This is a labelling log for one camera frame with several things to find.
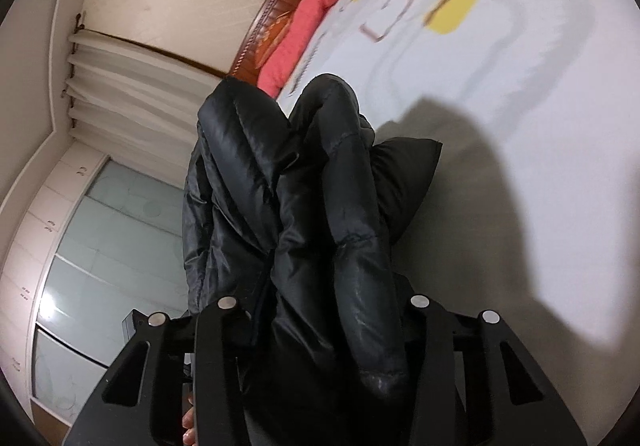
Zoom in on frosted glass wardrobe doors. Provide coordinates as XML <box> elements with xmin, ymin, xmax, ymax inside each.
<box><xmin>32</xmin><ymin>161</ymin><xmax>188</xmax><ymax>422</ymax></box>

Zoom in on orange small pillow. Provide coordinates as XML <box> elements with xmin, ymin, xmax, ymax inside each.
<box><xmin>254</xmin><ymin>11</ymin><xmax>293</xmax><ymax>68</ymax></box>

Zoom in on black puffer jacket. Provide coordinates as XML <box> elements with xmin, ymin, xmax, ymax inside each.
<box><xmin>182</xmin><ymin>74</ymin><xmax>442</xmax><ymax>445</ymax></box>

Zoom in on patterned white bed sheet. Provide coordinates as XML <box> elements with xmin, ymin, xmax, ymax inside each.
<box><xmin>279</xmin><ymin>0</ymin><xmax>639</xmax><ymax>444</ymax></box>

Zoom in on person's hand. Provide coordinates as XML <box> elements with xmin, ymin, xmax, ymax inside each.
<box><xmin>182</xmin><ymin>393</ymin><xmax>196</xmax><ymax>446</ymax></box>

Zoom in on pink folded quilt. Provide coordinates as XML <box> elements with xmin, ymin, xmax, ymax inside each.
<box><xmin>257</xmin><ymin>0</ymin><xmax>338</xmax><ymax>98</ymax></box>

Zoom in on cream side curtain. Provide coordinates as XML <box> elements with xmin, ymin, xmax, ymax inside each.
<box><xmin>66</xmin><ymin>30</ymin><xmax>220</xmax><ymax>188</ymax></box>

